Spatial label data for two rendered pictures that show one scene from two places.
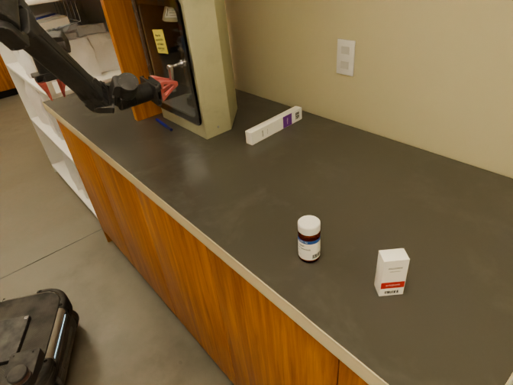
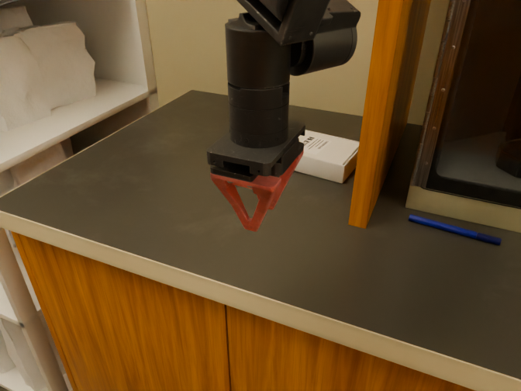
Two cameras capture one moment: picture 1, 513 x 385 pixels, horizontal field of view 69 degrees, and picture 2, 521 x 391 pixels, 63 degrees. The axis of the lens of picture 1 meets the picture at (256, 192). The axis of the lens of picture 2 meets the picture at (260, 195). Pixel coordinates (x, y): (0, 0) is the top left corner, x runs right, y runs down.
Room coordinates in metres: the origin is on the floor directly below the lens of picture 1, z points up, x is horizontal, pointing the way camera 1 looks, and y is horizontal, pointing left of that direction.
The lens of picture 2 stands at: (1.03, 0.88, 1.36)
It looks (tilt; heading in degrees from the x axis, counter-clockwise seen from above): 32 degrees down; 331
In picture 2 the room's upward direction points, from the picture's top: straight up
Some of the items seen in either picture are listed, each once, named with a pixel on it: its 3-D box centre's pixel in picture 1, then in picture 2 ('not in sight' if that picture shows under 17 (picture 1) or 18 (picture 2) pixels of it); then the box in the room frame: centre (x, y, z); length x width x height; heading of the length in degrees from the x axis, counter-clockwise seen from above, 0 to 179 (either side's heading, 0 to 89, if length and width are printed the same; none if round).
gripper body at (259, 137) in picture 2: (45, 66); (258, 118); (1.37, 0.69, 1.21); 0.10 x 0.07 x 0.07; 127
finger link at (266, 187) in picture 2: (50, 86); (256, 186); (1.36, 0.70, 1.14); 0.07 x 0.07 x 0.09; 37
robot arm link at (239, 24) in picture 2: not in sight; (263, 51); (1.37, 0.69, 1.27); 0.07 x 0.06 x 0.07; 99
